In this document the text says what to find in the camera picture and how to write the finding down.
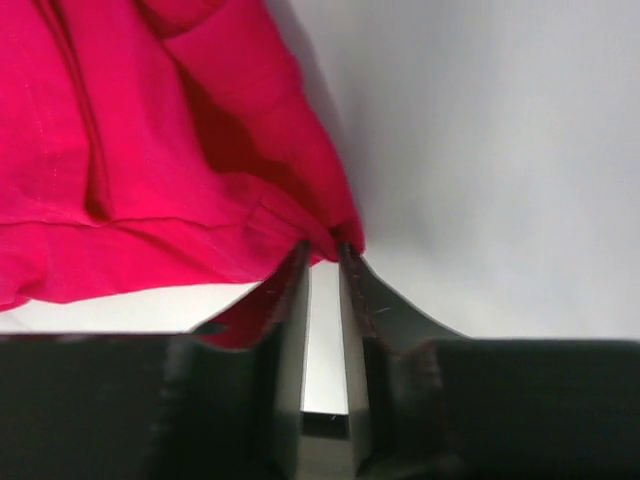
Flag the red t shirt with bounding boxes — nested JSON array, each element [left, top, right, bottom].
[[0, 0, 369, 351]]

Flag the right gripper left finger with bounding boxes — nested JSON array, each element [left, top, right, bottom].
[[189, 242, 310, 479]]

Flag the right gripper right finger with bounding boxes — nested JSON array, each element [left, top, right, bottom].
[[339, 243, 473, 479]]

